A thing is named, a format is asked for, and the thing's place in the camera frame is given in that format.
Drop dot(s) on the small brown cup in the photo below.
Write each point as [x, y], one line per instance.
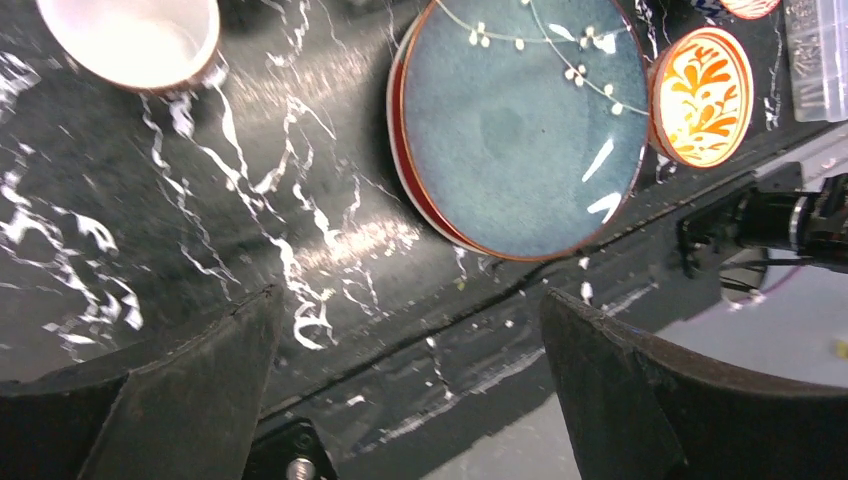
[153, 46]

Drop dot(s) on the orange floral pattern bowl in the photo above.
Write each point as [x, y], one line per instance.
[701, 94]

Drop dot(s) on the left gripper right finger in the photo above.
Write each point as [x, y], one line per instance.
[639, 407]

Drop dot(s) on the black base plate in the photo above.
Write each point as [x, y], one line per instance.
[427, 347]

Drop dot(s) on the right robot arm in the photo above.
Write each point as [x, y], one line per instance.
[769, 214]

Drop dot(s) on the dark blue glazed plate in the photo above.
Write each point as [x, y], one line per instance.
[525, 121]

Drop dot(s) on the red geometric pattern bowl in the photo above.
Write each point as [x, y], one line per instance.
[749, 9]

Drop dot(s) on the red teal floral plate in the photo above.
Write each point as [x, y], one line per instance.
[400, 156]

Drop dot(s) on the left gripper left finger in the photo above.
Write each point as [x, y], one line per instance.
[181, 405]

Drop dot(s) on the clear plastic box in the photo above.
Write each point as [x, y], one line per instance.
[816, 34]

